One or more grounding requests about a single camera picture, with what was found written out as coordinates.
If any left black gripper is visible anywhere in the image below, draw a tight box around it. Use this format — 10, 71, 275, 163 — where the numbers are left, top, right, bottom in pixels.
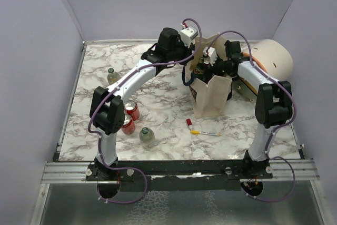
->
167, 38, 194, 66

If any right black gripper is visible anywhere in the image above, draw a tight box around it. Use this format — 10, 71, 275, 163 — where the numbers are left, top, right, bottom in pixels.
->
203, 54, 232, 86

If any beige canvas bag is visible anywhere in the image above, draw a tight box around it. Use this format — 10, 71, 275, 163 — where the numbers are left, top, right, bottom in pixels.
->
182, 35, 232, 118

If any red soda can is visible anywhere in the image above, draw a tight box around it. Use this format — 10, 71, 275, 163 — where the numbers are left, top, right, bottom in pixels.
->
124, 100, 140, 121
122, 114, 135, 135

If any green glass bottle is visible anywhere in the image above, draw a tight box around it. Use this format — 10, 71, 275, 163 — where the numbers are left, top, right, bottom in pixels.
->
193, 56, 207, 82

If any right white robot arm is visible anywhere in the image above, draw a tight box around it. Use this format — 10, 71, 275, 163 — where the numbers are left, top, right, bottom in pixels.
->
215, 39, 293, 178

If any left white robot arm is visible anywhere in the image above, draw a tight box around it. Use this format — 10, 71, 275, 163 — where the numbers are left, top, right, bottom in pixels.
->
88, 25, 201, 180

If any cream cylinder orange yellow face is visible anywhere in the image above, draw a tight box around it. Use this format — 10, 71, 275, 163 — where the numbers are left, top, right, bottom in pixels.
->
234, 39, 293, 101

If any clear bottle rear left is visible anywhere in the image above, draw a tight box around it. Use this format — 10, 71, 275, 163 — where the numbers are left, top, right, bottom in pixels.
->
107, 67, 121, 85

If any clear bottle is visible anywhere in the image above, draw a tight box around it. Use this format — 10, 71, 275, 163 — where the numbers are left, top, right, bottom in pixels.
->
139, 127, 155, 149
107, 67, 121, 85

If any red capped small tube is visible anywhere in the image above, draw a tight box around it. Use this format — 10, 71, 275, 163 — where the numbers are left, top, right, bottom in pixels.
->
186, 119, 193, 131

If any yellow white pen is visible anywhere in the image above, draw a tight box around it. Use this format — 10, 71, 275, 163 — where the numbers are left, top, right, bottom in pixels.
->
190, 130, 221, 136

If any red soda can front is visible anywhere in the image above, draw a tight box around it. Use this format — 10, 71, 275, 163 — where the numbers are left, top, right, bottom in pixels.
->
122, 114, 135, 135

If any clear bottle front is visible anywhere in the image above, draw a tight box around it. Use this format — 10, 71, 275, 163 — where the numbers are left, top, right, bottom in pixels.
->
139, 127, 155, 149

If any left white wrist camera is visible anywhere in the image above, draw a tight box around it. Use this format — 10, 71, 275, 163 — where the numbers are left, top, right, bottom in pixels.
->
179, 26, 199, 48

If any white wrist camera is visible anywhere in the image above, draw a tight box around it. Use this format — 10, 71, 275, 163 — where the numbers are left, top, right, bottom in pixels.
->
203, 47, 217, 66
179, 26, 199, 48

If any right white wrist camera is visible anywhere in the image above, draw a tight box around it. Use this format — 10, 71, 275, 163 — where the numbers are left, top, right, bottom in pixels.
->
203, 47, 217, 66

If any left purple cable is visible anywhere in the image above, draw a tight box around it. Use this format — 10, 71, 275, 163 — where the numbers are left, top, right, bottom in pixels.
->
87, 18, 203, 204

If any purple cable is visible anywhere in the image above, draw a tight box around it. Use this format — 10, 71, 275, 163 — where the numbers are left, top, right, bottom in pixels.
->
87, 18, 203, 204
206, 30, 298, 201

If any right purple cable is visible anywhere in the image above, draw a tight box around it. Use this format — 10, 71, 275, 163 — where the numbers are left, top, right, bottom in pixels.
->
206, 30, 298, 201

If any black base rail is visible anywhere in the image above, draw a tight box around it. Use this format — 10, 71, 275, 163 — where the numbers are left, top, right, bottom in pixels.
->
86, 159, 272, 192

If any aluminium frame rail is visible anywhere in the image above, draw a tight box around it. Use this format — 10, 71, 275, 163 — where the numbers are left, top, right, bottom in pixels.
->
41, 159, 320, 184

